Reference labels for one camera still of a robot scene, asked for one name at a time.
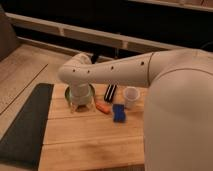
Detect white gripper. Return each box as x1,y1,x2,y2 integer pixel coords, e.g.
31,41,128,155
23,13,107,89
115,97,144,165
69,83,93,112

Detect black whiteboard eraser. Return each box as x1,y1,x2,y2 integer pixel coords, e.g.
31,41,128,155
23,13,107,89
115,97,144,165
104,85,117,103

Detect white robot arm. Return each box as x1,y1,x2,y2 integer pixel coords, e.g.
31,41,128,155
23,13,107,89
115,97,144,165
59,49,213,171

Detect green bowl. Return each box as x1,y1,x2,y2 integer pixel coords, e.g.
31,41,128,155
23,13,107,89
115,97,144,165
65,84,95,105

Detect orange carrot toy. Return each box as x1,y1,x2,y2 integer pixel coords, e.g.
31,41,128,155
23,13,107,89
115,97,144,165
95,102,110,114

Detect white cup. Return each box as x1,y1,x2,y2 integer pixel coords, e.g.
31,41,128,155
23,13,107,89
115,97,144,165
123,87,140,109

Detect dark grey floor mat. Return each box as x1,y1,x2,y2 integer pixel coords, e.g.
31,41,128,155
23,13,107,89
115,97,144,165
0,83,53,168

